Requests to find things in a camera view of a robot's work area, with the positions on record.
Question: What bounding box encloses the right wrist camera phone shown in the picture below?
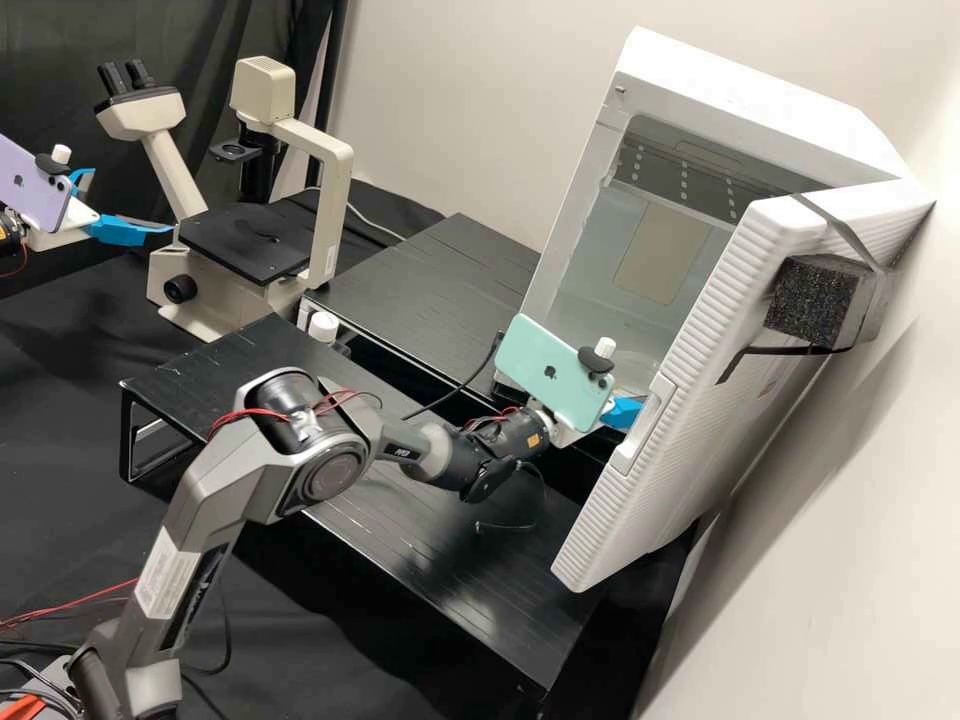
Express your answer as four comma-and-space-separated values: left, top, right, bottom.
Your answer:
491, 311, 620, 438

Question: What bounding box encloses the white incubator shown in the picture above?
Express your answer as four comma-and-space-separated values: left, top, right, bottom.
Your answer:
517, 26, 905, 421

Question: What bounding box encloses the incubator door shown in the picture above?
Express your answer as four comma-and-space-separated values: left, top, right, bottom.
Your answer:
549, 178, 939, 595

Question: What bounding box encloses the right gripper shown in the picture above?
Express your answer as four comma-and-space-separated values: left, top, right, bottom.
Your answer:
550, 396, 646, 453

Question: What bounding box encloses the red wire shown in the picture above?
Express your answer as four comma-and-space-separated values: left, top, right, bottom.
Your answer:
0, 587, 141, 628

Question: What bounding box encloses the cream microscope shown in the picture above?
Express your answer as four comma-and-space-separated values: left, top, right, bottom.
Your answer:
94, 56, 356, 343

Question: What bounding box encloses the black cable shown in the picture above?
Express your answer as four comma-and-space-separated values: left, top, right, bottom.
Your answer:
401, 333, 506, 421
475, 461, 546, 536

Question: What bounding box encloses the black platform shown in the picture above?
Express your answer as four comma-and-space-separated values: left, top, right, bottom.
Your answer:
118, 313, 601, 710
298, 212, 544, 400

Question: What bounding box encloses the wrist camera phone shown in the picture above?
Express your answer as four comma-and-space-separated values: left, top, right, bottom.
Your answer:
491, 311, 620, 438
0, 133, 78, 234

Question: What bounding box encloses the white cable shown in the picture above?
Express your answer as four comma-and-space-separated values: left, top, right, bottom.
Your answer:
350, 205, 411, 244

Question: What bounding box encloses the left wrist camera phone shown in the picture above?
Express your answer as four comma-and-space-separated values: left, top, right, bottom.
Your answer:
0, 133, 78, 234

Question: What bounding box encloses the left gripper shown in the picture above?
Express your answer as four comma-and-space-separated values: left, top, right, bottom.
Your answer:
29, 167, 173, 253

